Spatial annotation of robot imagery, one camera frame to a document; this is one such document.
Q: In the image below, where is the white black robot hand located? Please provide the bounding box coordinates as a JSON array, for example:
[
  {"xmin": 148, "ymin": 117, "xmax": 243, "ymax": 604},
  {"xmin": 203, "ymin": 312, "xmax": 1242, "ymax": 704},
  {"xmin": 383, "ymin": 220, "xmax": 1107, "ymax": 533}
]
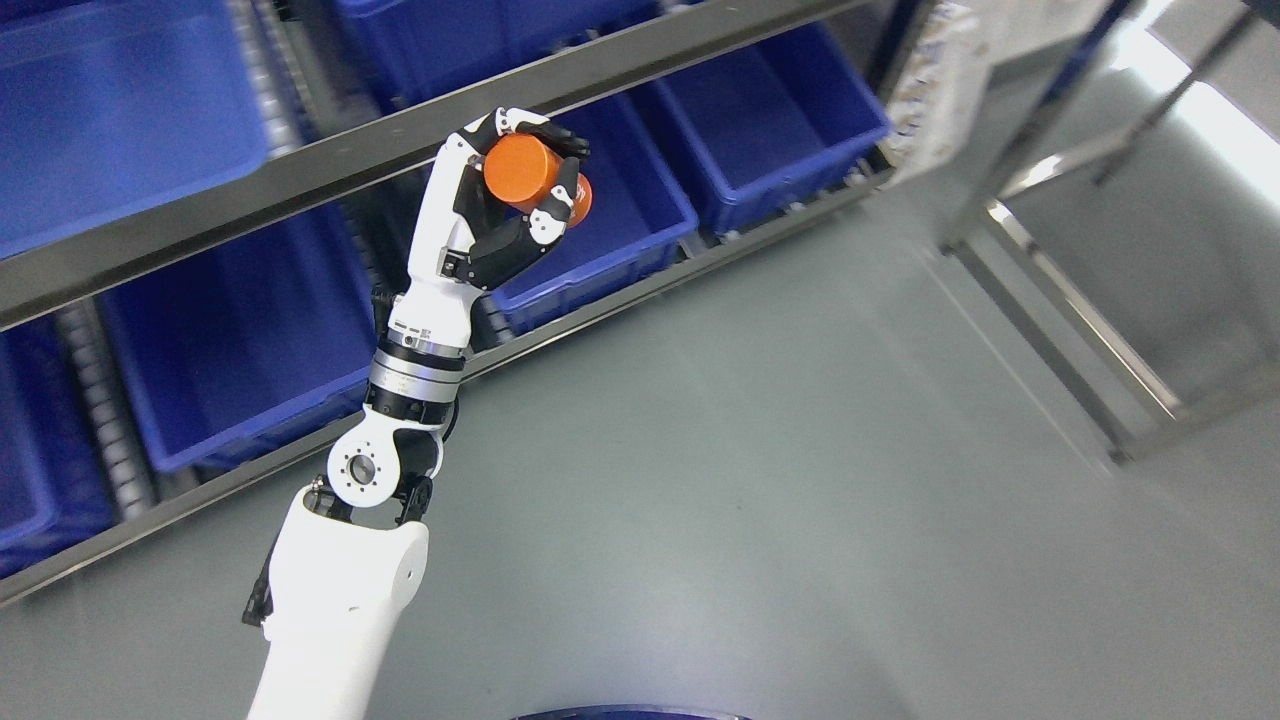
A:
[{"xmin": 387, "ymin": 108, "xmax": 590, "ymax": 354}]

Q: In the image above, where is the orange cylindrical capacitor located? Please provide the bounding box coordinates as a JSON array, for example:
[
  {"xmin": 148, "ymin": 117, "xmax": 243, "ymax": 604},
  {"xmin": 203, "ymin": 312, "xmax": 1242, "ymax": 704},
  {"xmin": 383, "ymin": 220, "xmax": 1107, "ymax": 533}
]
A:
[{"xmin": 481, "ymin": 133, "xmax": 564, "ymax": 220}]

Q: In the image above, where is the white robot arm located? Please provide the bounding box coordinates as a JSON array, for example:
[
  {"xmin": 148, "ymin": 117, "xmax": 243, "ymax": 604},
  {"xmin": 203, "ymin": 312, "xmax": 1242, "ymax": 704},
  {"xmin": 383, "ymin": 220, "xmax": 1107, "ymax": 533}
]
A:
[{"xmin": 247, "ymin": 329, "xmax": 466, "ymax": 719}]

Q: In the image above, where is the blue bin top centre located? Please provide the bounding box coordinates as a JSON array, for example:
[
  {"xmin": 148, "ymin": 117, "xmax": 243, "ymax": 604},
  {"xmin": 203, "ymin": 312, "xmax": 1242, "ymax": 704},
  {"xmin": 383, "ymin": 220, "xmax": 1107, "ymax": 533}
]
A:
[{"xmin": 330, "ymin": 1, "xmax": 657, "ymax": 113}]

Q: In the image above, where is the lower blue bin centre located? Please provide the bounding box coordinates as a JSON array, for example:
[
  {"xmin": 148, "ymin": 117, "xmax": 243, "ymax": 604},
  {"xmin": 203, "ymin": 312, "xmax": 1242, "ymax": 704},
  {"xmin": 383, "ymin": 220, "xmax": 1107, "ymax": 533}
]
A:
[{"xmin": 99, "ymin": 202, "xmax": 374, "ymax": 474}]

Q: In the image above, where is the lower blue bin far right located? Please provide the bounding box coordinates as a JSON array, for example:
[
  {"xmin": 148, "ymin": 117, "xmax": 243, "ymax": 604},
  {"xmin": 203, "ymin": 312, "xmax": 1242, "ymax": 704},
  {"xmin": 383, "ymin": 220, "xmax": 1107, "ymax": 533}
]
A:
[{"xmin": 630, "ymin": 22, "xmax": 891, "ymax": 234}]

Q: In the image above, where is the large blue bin left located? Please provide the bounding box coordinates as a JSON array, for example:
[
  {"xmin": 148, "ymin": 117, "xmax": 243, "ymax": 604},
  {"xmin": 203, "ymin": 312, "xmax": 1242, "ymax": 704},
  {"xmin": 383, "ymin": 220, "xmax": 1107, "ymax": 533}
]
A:
[{"xmin": 1, "ymin": 1, "xmax": 268, "ymax": 258}]

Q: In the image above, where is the lower blue bin left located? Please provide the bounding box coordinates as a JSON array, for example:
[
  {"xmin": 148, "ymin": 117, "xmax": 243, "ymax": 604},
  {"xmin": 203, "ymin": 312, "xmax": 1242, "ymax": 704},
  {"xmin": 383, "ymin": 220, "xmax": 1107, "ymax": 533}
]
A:
[{"xmin": 1, "ymin": 319, "xmax": 116, "ymax": 577}]

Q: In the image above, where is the white printed sign board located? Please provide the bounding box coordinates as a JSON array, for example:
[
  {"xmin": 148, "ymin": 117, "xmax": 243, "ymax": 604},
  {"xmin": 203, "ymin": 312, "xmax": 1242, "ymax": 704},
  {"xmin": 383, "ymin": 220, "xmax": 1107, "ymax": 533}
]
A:
[{"xmin": 883, "ymin": 1, "xmax": 992, "ymax": 184}]

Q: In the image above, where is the metal shelf rail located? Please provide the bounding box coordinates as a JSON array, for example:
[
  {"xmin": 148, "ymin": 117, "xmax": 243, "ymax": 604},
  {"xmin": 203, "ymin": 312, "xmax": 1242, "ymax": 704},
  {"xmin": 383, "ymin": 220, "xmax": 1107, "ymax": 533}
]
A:
[{"xmin": 1, "ymin": 1, "xmax": 852, "ymax": 329}]

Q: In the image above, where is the steel frame table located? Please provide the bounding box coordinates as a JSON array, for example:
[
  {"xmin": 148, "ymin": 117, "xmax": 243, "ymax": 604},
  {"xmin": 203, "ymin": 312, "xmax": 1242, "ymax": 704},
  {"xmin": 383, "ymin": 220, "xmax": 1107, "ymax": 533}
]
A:
[{"xmin": 940, "ymin": 1, "xmax": 1277, "ymax": 462}]

